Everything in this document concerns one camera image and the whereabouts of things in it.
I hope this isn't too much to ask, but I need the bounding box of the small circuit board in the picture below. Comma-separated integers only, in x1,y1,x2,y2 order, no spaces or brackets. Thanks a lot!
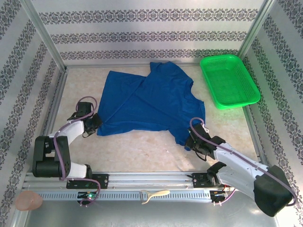
77,191,99,201
210,189,232,199

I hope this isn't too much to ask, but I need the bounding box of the green plastic basket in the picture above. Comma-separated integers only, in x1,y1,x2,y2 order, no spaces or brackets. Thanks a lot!
200,54,261,111

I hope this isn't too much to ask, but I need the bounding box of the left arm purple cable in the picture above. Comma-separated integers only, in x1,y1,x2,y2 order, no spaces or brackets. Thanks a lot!
53,96,101,208

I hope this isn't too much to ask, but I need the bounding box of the aluminium wall-foot rail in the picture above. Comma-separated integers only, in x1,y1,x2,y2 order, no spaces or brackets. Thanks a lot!
65,62,202,70

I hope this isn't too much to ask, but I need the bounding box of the slotted cable duct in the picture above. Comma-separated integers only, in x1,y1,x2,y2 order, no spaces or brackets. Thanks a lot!
37,190,213,201

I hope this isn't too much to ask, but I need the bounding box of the pink translucent cup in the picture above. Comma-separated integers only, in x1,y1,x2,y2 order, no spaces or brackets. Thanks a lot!
15,191,44,211

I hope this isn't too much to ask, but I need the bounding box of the aluminium mounting rail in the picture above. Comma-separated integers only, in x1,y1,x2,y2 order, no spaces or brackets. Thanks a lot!
22,171,281,190

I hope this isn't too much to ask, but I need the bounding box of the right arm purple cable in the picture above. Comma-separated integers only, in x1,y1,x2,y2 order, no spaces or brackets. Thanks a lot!
189,117,298,206

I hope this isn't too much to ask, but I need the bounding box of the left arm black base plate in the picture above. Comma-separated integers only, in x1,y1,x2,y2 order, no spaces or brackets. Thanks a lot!
66,174,109,190

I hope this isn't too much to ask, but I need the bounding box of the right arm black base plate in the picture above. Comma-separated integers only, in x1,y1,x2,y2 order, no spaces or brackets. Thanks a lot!
191,172,236,189

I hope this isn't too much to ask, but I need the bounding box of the aluminium side rail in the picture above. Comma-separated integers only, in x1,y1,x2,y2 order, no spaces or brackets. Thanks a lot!
32,67,69,173
242,104,269,171

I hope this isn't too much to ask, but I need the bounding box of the beige peeler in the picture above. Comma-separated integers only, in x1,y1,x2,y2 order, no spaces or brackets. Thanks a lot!
139,189,171,205

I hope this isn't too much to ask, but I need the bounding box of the aluminium corner post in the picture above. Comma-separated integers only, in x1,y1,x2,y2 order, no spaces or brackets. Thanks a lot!
18,0,68,71
236,0,277,58

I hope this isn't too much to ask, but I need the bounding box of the blue t-shirt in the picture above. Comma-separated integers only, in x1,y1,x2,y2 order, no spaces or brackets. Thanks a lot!
96,61,206,152

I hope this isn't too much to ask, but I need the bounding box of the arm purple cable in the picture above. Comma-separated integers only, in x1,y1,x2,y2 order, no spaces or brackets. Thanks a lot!
189,117,298,206
53,96,101,208

